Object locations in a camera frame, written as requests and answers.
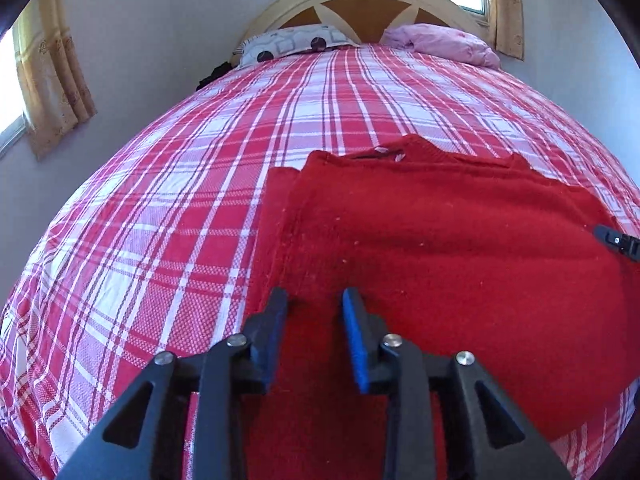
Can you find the cream wooden headboard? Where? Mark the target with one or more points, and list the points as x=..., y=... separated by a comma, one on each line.
x=350, y=15

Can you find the red knitted sweater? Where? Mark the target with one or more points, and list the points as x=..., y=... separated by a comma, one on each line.
x=425, y=240

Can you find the grey geometric patterned pillow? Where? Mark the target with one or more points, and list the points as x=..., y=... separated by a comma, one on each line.
x=280, y=45

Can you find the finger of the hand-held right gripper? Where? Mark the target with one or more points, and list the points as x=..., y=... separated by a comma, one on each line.
x=620, y=242

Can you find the red plaid bed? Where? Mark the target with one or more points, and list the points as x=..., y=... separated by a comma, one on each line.
x=150, y=210

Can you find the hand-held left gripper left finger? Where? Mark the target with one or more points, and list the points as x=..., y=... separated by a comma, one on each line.
x=272, y=325

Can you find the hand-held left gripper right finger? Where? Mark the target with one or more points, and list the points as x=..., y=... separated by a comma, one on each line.
x=355, y=340

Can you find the dark cloth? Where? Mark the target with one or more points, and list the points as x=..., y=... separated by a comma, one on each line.
x=215, y=75

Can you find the pink pillow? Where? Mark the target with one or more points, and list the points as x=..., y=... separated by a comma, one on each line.
x=440, y=42

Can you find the beige curtain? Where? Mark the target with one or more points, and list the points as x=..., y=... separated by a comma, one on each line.
x=50, y=85
x=507, y=20

